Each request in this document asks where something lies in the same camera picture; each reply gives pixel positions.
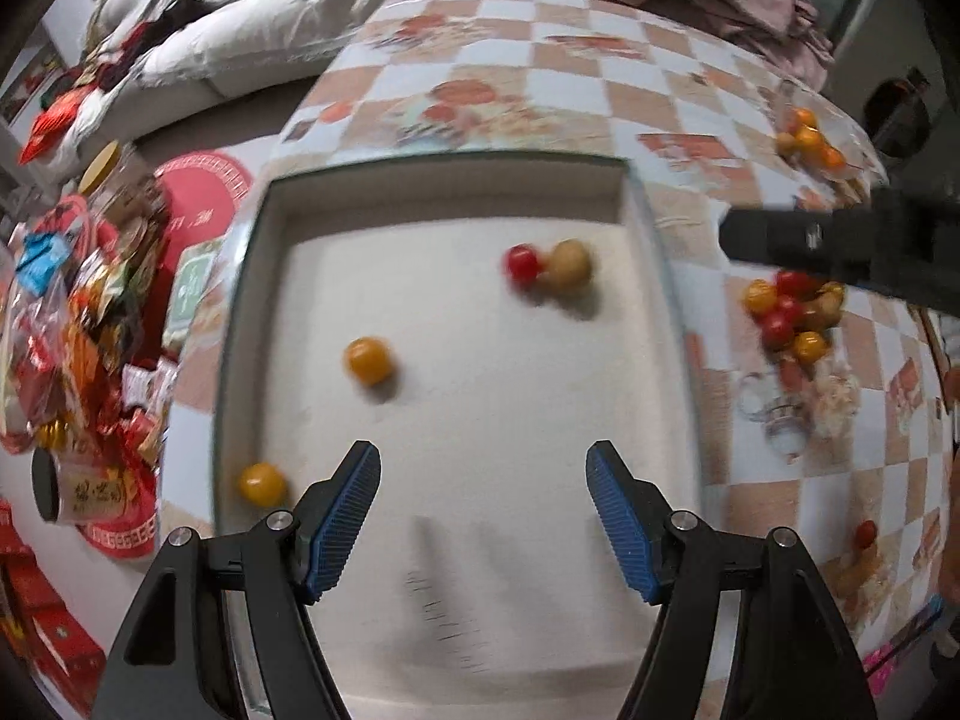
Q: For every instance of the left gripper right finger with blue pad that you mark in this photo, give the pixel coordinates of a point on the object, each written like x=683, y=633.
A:
x=793, y=656

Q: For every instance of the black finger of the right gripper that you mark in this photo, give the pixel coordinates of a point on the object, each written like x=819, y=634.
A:
x=787, y=239

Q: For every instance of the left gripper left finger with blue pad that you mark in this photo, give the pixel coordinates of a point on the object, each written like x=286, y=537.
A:
x=173, y=657

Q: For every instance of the yellow cherry tomato cluster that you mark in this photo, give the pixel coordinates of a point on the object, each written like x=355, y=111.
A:
x=808, y=347
x=759, y=298

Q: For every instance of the yellow cherry tomato lone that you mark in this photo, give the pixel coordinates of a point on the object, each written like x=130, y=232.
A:
x=369, y=361

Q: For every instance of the red cherry tomato middle cluster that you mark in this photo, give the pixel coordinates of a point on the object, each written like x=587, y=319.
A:
x=791, y=310

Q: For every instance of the red cherry tomato cluster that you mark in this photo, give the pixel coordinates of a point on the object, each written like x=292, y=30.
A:
x=791, y=310
x=776, y=332

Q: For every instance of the brown longan in cluster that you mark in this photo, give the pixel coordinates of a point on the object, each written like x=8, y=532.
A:
x=830, y=303

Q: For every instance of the dark olive cherry tomato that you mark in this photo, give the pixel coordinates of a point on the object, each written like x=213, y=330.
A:
x=811, y=320

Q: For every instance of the orange in bowl right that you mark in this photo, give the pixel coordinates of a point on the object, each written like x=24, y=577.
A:
x=831, y=159

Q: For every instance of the orange in bowl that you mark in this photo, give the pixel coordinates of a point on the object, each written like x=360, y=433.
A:
x=831, y=159
x=809, y=143
x=801, y=117

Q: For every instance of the orange in bowl left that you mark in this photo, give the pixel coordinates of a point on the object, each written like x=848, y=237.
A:
x=809, y=143

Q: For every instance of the red cherry tomato lower cluster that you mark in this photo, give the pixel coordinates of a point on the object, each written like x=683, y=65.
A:
x=776, y=332

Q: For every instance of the brown longan beside bowl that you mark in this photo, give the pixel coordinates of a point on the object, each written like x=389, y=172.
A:
x=785, y=145

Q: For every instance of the clear glass fruit bowl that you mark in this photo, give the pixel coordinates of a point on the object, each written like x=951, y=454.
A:
x=861, y=169

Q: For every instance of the orange in bowl top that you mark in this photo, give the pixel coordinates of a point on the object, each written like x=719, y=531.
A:
x=801, y=117

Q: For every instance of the round black red fan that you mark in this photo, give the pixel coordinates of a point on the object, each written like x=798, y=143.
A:
x=895, y=117

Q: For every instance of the red tomato bottom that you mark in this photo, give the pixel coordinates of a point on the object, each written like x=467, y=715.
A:
x=865, y=535

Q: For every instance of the white shallow box tray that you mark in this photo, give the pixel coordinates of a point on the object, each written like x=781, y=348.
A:
x=481, y=584

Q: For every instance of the pile of snack packets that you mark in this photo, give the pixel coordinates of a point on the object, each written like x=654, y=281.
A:
x=79, y=298

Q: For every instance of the white grey sofa cushion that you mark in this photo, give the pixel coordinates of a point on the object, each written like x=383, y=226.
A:
x=155, y=42

